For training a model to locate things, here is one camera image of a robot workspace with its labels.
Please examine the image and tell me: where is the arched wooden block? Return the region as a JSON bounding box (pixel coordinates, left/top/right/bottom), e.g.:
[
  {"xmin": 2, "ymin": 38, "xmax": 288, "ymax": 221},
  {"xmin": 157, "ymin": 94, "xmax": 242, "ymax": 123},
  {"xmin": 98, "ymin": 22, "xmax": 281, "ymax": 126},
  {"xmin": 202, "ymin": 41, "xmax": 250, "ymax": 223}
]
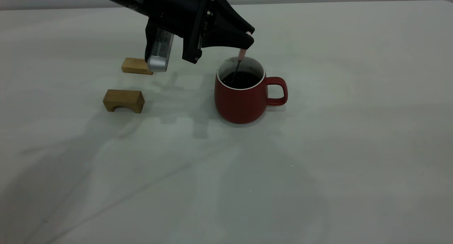
[{"xmin": 103, "ymin": 89, "xmax": 145, "ymax": 114}]

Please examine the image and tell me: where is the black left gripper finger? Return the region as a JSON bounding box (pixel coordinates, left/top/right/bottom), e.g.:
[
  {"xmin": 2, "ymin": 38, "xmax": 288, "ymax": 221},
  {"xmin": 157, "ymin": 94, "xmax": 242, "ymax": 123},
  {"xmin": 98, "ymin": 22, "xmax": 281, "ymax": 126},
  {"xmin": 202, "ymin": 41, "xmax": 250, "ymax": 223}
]
[
  {"xmin": 209, "ymin": 0, "xmax": 256, "ymax": 35},
  {"xmin": 201, "ymin": 31, "xmax": 255, "ymax": 49}
]

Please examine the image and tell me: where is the flat rectangular wooden block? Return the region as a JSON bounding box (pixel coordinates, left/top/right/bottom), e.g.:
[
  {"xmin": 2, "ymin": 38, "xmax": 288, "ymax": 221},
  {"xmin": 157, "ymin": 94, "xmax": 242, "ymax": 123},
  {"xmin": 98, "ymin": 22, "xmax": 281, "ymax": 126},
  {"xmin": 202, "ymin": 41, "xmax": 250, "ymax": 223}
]
[{"xmin": 121, "ymin": 58, "xmax": 154, "ymax": 75}]

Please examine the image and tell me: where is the metal spoon with pink handle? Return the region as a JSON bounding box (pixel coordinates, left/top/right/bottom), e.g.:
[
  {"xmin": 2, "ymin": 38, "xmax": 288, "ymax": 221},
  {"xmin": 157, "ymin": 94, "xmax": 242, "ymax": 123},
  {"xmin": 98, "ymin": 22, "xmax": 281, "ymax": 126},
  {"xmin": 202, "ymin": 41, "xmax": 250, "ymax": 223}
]
[{"xmin": 230, "ymin": 32, "xmax": 252, "ymax": 84}]

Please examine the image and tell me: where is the dark coffee liquid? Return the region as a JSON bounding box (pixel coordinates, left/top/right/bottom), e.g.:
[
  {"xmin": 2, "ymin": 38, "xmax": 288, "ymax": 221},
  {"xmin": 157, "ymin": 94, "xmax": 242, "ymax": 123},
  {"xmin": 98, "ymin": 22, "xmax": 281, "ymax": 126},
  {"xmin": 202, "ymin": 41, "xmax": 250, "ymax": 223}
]
[{"xmin": 221, "ymin": 72, "xmax": 262, "ymax": 89}]

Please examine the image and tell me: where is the red ceramic mug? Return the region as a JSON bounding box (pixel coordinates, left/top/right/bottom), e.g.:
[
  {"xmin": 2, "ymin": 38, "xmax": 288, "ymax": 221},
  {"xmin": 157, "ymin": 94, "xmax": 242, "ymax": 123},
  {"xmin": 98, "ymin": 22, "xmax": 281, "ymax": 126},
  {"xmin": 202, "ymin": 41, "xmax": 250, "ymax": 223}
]
[{"xmin": 214, "ymin": 56, "xmax": 288, "ymax": 124}]

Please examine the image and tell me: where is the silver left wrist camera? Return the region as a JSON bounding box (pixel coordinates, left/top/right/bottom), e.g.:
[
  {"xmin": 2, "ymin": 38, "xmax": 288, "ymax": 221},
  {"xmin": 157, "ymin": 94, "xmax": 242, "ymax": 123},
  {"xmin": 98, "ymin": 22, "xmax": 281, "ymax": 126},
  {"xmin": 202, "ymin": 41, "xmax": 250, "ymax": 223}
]
[{"xmin": 147, "ymin": 27, "xmax": 174, "ymax": 73}]

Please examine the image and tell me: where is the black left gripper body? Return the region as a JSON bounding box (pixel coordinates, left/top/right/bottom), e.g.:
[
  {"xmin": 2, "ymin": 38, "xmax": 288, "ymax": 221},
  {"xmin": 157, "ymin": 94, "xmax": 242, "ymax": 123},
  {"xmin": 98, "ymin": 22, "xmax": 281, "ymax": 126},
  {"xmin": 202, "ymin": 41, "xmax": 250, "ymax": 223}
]
[{"xmin": 144, "ymin": 0, "xmax": 213, "ymax": 64}]

